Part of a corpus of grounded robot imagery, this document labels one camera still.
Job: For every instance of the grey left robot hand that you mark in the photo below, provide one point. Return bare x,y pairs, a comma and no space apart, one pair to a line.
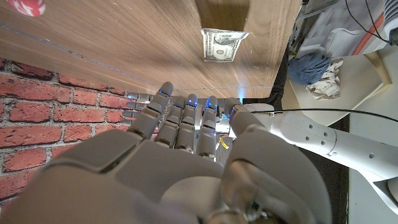
136,109

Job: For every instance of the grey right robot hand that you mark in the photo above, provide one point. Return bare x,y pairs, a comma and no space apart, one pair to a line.
174,174

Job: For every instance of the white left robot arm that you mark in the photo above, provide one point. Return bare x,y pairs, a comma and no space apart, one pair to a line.
326,137

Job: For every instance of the small red white ball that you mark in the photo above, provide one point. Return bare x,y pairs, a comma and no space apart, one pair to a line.
26,7

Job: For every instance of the red brick print backdrop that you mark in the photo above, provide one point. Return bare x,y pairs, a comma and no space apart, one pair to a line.
46,118

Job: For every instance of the crumpled blue cloth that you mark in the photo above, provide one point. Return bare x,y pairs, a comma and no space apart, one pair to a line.
308,68

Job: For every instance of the crumpled white cloth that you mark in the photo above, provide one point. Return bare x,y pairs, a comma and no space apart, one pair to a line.
326,84

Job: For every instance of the white platform board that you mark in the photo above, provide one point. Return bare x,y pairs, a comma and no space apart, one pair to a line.
357,84

